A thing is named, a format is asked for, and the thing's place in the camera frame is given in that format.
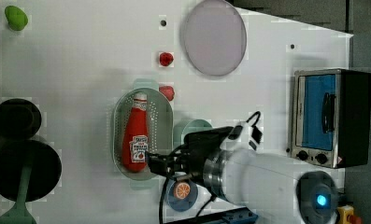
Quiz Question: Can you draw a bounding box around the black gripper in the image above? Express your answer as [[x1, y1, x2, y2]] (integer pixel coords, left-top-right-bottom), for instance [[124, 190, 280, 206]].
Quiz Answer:
[[146, 126, 232, 187]]

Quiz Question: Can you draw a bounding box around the red plush ketchup bottle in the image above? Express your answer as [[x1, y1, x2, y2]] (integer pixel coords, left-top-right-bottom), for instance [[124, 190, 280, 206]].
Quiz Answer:
[[121, 92, 149, 173]]

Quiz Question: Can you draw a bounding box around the grey-green oval strainer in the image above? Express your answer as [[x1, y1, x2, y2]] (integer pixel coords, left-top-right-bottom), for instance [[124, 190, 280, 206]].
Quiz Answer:
[[112, 78, 173, 190]]

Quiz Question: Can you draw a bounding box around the orange slice toy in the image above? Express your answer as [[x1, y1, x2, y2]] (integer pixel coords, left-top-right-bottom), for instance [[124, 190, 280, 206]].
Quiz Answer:
[[173, 182, 191, 200]]

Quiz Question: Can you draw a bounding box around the blue bowl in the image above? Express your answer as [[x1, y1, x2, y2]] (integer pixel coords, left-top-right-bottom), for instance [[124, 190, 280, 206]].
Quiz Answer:
[[164, 179, 198, 212]]

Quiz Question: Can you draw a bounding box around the mint green cup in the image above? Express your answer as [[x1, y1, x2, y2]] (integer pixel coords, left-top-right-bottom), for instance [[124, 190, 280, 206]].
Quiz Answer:
[[173, 119, 212, 148]]

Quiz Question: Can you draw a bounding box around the red strawberry toy lower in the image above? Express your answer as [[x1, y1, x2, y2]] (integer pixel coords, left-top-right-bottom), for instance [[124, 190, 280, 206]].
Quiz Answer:
[[159, 86, 175, 102]]

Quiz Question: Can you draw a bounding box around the red strawberry toy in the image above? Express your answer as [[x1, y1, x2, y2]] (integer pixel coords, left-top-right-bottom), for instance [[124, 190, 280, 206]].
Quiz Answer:
[[159, 86, 175, 102], [159, 52, 174, 67]]

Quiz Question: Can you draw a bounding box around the red strawberry toy upper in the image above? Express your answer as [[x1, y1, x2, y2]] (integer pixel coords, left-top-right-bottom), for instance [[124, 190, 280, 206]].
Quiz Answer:
[[159, 52, 174, 67]]

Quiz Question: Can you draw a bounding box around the lavender round plate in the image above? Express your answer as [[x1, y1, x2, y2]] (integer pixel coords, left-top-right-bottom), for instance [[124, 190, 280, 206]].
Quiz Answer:
[[182, 0, 247, 76]]

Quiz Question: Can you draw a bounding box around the small black pot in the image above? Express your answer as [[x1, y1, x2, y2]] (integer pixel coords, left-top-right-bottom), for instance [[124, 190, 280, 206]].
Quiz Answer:
[[0, 98, 42, 140]]

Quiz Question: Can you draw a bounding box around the green spatula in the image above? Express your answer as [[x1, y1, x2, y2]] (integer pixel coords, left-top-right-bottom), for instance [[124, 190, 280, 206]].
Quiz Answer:
[[0, 149, 36, 224]]

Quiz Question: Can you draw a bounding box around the large black pan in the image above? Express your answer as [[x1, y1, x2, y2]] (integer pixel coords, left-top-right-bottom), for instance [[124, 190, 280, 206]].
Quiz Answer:
[[0, 140, 62, 202]]

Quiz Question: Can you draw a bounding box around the silver toaster oven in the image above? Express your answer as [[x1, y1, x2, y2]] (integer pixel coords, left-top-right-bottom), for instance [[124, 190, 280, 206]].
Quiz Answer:
[[291, 69, 371, 169]]

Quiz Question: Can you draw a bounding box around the yellow red emergency button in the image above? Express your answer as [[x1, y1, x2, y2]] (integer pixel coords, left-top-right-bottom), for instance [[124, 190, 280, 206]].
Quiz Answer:
[[336, 205, 363, 224]]

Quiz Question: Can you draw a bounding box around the blue metal frame rail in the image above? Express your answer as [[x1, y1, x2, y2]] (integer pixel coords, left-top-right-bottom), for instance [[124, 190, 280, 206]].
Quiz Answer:
[[170, 206, 259, 224]]

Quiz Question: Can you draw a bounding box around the black cable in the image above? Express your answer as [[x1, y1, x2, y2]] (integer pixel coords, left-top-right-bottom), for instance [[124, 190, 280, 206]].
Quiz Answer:
[[158, 111, 262, 224]]

